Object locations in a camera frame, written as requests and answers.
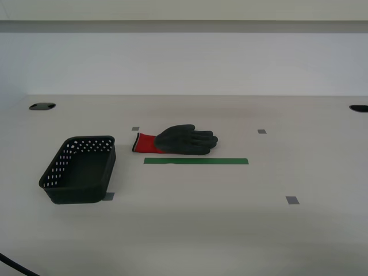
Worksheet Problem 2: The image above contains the black cable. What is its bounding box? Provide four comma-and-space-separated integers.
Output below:
0, 252, 41, 276

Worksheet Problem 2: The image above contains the black perforated plastic basket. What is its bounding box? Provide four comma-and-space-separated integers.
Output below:
38, 135, 117, 205

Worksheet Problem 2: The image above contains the green tape strip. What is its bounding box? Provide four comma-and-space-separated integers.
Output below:
143, 158, 250, 166

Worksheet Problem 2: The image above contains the black glove with red cuff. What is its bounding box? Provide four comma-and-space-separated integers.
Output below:
132, 124, 219, 156

